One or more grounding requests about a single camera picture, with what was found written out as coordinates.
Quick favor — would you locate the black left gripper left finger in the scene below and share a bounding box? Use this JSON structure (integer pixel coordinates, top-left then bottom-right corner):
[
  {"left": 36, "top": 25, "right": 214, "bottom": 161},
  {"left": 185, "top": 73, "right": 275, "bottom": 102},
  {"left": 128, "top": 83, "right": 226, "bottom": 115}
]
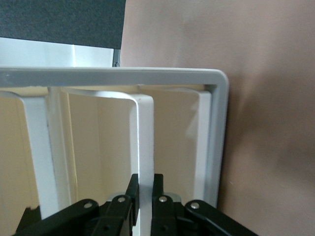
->
[{"left": 16, "top": 173, "right": 140, "bottom": 236}]

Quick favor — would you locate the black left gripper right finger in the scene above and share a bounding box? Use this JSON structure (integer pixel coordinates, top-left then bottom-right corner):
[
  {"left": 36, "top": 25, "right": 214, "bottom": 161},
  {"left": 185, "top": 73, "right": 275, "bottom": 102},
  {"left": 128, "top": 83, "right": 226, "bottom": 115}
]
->
[{"left": 151, "top": 173, "right": 259, "bottom": 236}]

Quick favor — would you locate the white drawer cabinet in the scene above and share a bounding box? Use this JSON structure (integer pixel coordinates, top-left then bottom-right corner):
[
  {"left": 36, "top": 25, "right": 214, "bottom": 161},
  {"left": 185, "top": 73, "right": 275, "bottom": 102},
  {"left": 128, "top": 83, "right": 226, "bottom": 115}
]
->
[{"left": 0, "top": 66, "right": 230, "bottom": 207}]

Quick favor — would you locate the white background panel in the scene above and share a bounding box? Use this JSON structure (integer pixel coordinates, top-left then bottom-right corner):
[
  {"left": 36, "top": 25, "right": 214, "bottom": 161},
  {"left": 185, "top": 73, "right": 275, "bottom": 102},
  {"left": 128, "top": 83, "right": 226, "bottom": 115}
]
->
[{"left": 0, "top": 36, "right": 122, "bottom": 69}]

